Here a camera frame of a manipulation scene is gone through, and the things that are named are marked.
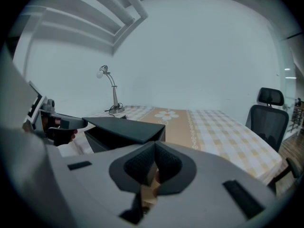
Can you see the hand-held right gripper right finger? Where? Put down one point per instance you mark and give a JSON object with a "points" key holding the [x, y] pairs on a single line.
{"points": [[209, 198]]}

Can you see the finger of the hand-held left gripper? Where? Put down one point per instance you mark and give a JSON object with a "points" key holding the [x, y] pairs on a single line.
{"points": [[71, 122]]}

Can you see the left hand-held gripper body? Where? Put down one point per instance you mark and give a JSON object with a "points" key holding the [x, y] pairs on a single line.
{"points": [[33, 108]]}

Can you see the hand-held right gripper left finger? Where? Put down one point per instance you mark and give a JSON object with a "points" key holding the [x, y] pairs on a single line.
{"points": [[95, 186]]}

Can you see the black tissue box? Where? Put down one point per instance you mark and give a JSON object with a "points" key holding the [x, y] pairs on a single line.
{"points": [[128, 129]]}

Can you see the person's left hand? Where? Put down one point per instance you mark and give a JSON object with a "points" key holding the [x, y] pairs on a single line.
{"points": [[73, 134]]}

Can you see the metal desk lamp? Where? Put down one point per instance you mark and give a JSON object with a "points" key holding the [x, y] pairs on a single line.
{"points": [[115, 96]]}

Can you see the checkered flower tablecloth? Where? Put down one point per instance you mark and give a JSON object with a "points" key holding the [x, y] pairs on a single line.
{"points": [[213, 132]]}

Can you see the dark table leg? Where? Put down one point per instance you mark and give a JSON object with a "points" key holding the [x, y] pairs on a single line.
{"points": [[279, 178]]}

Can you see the black mesh office chair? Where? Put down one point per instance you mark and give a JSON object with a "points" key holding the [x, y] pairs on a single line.
{"points": [[268, 122]]}

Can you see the dark metal rack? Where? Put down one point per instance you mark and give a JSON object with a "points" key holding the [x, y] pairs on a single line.
{"points": [[298, 117]]}

